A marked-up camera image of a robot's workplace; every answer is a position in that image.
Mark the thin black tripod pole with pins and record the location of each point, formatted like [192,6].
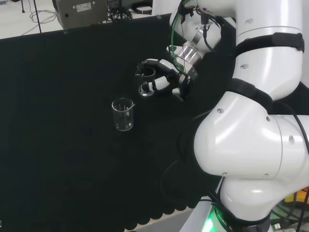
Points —
[38,18]

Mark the grey metal cabinet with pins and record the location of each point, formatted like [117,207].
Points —
[82,17]

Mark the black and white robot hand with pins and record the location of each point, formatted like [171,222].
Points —
[173,75]

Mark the clear glass beaker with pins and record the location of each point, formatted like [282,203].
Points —
[146,93]
[123,125]

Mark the tablet screen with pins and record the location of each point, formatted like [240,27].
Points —
[113,2]

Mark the black bench cloth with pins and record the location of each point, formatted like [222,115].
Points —
[60,120]

